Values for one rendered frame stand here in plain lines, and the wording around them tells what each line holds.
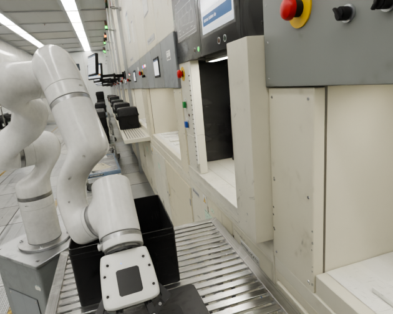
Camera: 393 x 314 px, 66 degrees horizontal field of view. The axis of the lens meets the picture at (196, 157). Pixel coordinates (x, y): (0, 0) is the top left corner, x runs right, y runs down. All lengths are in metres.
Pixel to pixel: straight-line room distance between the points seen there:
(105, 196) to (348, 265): 0.57
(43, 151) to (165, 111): 1.87
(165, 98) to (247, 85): 2.22
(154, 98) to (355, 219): 2.39
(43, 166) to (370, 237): 1.06
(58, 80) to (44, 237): 0.73
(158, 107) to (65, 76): 2.23
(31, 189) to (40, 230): 0.16
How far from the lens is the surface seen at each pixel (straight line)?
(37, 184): 1.23
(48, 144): 1.23
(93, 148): 0.67
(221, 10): 1.02
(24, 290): 1.36
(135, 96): 4.40
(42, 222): 1.28
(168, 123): 2.95
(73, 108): 0.69
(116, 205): 0.64
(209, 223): 1.22
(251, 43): 0.75
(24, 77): 0.89
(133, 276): 0.61
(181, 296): 0.72
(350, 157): 0.71
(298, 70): 0.65
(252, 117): 0.75
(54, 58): 0.75
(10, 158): 1.17
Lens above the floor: 1.31
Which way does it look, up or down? 14 degrees down
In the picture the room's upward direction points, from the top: 5 degrees counter-clockwise
